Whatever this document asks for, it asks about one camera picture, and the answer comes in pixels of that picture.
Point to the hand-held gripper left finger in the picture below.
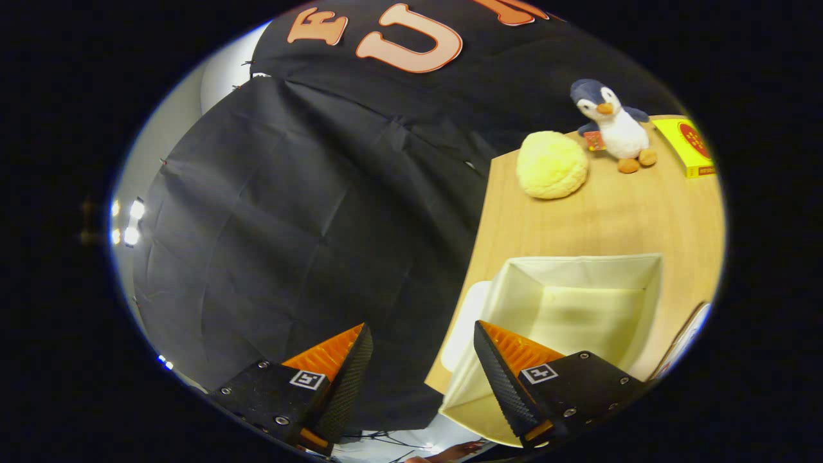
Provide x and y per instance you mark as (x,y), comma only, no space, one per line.
(350,379)

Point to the white canvas shoe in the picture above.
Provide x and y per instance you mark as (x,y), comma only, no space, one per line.
(691,331)

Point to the cream fabric storage box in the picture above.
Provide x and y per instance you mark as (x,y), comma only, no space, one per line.
(578,308)

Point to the yellow round plush cushion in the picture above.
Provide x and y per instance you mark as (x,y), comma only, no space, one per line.
(551,166)

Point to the penguin plush toy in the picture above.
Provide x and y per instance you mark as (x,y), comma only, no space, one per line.
(620,132)

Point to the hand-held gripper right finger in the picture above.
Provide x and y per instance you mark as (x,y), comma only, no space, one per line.
(498,379)

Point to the yellow book with red circle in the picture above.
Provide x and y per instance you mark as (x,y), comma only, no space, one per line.
(681,145)

